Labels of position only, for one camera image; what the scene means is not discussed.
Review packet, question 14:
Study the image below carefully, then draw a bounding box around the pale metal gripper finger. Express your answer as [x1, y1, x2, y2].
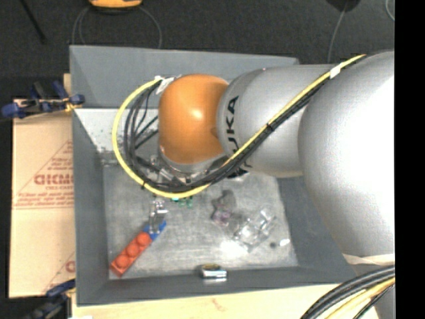
[157, 203, 169, 233]
[149, 201, 160, 235]

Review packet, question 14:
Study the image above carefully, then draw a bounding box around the orange and blue toy brick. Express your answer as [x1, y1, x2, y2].
[109, 219, 167, 278]

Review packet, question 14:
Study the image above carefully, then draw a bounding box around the grey metal bin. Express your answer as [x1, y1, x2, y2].
[68, 45, 358, 306]

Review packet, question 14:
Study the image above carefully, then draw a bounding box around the clear purple-tinted plastic piece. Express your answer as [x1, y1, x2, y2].
[210, 189, 240, 226]

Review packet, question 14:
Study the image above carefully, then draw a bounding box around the small silver metal case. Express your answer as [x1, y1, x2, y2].
[200, 263, 229, 281]

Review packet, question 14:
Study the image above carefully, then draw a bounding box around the brown cardboard board, red print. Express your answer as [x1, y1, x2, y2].
[7, 110, 76, 299]

